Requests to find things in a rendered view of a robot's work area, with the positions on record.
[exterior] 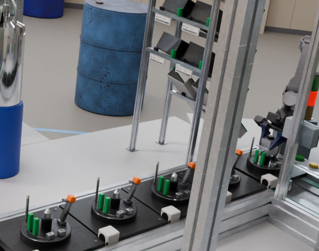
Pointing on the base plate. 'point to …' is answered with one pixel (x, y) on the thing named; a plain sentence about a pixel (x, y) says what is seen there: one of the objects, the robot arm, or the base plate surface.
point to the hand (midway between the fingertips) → (269, 139)
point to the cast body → (266, 142)
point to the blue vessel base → (6, 141)
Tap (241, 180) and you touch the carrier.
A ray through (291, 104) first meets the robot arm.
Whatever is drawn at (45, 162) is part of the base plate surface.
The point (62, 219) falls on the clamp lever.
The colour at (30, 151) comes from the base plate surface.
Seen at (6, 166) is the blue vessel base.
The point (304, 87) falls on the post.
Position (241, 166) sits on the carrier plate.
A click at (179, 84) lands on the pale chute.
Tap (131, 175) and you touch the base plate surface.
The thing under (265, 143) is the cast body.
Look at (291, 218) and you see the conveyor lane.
